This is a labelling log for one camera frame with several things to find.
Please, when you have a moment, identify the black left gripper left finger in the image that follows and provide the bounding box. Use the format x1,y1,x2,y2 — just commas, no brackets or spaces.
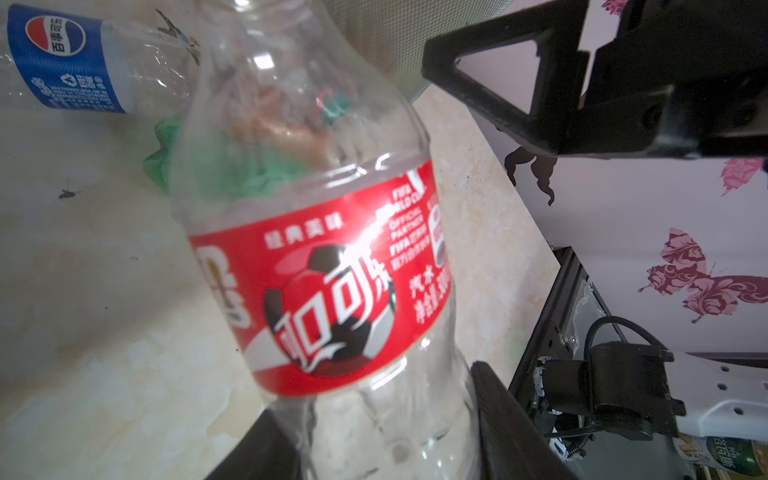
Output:
206,410,300,480

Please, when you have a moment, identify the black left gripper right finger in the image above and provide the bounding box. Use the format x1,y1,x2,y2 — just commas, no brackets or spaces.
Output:
471,361,576,480

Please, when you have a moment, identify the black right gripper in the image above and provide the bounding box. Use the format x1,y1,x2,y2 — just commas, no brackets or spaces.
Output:
422,1,767,159

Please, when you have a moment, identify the clear Coca-Cola bottle yellow cap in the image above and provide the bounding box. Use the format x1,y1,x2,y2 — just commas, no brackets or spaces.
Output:
170,1,481,479

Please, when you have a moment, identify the clear bottle green label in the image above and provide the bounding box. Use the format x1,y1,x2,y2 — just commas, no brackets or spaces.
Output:
672,434,767,479

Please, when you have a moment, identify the green Sprite bottle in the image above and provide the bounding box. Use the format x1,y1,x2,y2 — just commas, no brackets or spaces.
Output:
142,116,184,194

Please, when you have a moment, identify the clear Pepsi bottle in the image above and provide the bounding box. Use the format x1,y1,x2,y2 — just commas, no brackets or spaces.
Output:
1,3,200,117

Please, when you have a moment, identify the wire mesh waste bin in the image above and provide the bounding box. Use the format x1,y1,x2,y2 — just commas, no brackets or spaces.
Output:
324,0,511,102

